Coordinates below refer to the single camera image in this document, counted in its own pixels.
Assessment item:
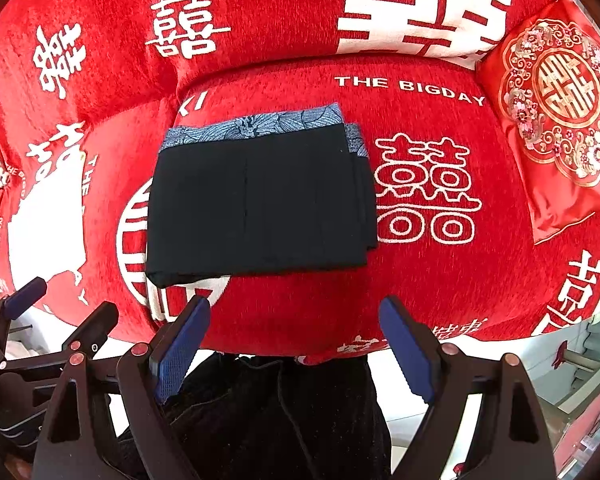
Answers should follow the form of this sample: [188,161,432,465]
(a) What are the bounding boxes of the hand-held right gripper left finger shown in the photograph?
[32,296,212,480]

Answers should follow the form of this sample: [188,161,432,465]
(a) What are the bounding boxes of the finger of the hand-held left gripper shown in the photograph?
[2,276,48,321]
[61,301,120,357]

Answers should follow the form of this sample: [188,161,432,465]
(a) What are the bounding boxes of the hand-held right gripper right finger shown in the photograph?
[378,296,558,480]

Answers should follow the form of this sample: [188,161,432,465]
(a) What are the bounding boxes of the black pants with blue waistband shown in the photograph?
[146,102,379,289]

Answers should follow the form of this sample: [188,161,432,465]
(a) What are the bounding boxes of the person's dark clothing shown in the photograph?
[115,352,393,480]

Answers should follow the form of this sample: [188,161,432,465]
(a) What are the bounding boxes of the glass furniture piece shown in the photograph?
[545,305,600,480]

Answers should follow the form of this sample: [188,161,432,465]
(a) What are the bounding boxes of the red embroidered satin cushion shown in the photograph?
[475,2,600,246]

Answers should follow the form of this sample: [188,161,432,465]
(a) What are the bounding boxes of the red printed sofa cover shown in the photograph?
[0,0,600,365]

